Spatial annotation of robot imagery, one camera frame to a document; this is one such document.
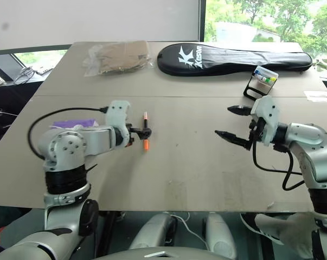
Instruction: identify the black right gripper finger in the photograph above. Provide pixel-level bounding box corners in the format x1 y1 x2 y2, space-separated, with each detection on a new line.
214 129 253 151
227 105 253 117

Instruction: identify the black pen holder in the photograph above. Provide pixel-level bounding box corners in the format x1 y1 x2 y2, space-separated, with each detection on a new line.
243 75 275 102

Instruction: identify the grey robot torso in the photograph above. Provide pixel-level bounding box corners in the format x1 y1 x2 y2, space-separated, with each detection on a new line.
97 246 236 260

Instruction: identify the white paper label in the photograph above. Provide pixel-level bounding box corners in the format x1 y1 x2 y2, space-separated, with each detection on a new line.
305 90 327 103

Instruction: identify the black Kason racket bag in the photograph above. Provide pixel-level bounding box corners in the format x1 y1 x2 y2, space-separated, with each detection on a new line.
157 42 314 77

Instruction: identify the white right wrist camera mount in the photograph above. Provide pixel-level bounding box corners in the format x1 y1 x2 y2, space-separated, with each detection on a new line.
250 95 282 147

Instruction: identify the silver rounded robot leg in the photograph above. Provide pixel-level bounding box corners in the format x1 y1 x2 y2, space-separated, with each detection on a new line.
204 212 238 258
130 212 178 252

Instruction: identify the pale green cloth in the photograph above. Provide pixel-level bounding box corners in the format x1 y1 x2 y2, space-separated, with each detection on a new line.
313 57 327 80

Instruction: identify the tangled wire on side desk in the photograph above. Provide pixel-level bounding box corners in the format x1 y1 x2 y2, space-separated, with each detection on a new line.
13 67 36 85

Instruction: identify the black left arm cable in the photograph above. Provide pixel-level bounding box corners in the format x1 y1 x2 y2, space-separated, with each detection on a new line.
27 107 108 161

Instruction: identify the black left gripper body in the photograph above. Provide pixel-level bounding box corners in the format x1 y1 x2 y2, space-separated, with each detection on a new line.
125 123 136 148

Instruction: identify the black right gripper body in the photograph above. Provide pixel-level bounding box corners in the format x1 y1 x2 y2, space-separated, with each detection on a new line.
248 117 267 142

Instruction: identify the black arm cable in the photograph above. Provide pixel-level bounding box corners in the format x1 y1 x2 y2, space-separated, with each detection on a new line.
27 107 108 161
251 140 306 192

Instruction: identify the plastic bag with brown cardboard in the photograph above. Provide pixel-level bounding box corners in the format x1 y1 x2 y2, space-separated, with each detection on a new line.
81 40 155 77

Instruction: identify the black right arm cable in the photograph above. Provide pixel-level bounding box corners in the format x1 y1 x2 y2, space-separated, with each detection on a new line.
251 140 306 192

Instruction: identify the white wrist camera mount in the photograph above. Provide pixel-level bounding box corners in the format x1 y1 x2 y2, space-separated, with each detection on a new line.
105 100 133 147
250 95 282 147

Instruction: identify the white thin cable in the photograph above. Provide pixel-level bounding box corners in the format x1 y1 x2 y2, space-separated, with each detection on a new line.
168 212 208 250

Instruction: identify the clear box of coloured items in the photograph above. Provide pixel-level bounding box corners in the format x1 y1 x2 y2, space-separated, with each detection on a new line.
252 65 279 86

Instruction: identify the purple sheet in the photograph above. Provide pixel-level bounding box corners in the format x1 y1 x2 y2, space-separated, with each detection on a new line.
52 118 99 130

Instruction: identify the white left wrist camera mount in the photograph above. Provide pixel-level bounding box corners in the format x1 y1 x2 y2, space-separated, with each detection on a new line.
105 100 133 147

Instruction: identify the white paper on side desk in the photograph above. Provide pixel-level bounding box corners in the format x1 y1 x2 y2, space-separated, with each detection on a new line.
34 63 56 76

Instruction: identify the black and white sneaker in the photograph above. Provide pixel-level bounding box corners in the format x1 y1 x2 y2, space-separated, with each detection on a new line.
240 212 285 246

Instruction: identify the dark window frame post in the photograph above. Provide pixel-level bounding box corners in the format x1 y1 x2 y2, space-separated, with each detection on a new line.
199 0 207 43

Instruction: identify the orange and black pen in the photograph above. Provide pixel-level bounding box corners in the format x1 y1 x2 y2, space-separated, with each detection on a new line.
141 110 151 153

